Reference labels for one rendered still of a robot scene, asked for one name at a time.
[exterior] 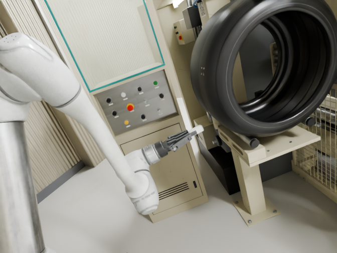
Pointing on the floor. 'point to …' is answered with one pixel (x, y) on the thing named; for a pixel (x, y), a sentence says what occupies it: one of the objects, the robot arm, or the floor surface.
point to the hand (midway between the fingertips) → (195, 130)
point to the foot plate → (271, 212)
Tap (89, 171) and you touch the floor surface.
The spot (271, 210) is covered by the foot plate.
